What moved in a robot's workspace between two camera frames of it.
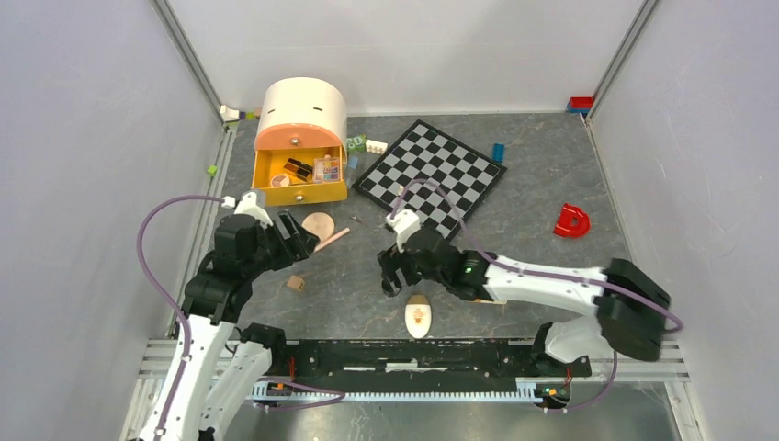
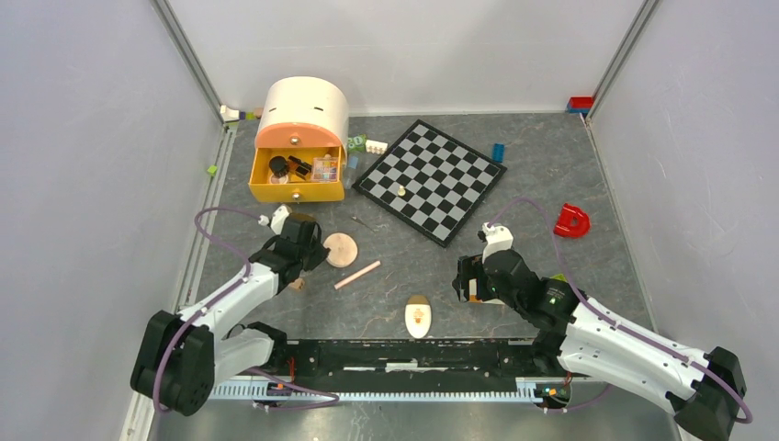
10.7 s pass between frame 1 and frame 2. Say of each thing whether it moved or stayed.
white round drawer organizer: stayed
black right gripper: moved
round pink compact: moved
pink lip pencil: moved
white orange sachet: stayed
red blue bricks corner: stayed
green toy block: stayed
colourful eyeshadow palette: stayed
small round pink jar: stayed
